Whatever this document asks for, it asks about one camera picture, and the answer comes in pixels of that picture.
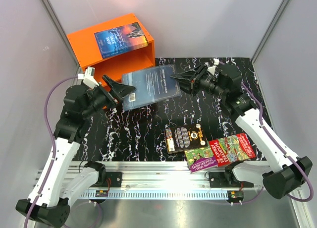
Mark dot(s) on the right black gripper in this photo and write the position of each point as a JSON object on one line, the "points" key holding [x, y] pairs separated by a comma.
{"points": [[189, 81]]}

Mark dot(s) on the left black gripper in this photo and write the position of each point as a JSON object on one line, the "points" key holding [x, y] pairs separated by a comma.
{"points": [[121, 90]]}

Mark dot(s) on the grey-blue hardcover book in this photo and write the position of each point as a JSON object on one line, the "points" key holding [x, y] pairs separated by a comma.
{"points": [[153, 85]]}

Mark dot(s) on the blue Jane Eyre book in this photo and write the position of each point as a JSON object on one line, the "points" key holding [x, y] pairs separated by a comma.
{"points": [[119, 40]]}

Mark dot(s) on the black paperback book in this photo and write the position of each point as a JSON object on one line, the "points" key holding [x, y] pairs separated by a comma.
{"points": [[186, 137]]}

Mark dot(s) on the purple 117-storey treehouse book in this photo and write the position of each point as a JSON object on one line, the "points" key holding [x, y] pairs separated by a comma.
{"points": [[200, 159]]}

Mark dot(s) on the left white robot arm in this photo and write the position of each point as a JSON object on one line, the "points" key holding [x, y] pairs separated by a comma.
{"points": [[50, 202]]}

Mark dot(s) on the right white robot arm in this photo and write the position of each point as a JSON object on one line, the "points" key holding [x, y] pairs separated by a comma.
{"points": [[286, 174]]}

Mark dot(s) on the orange wooden shelf cabinet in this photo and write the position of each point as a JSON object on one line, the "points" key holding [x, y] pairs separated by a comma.
{"points": [[85, 47]]}

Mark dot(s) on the red 13-storey treehouse book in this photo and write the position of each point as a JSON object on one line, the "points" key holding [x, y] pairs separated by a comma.
{"points": [[231, 149]]}

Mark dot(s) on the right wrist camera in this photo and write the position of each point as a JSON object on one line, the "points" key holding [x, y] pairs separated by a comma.
{"points": [[212, 65]]}

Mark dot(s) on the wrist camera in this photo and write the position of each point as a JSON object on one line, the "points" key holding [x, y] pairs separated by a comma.
{"points": [[212, 65], [89, 75]]}

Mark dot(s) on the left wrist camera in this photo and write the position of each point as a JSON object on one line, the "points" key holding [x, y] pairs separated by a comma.
{"points": [[89, 75]]}

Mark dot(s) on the aluminium mounting rail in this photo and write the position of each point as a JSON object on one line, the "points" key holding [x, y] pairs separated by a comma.
{"points": [[162, 181]]}

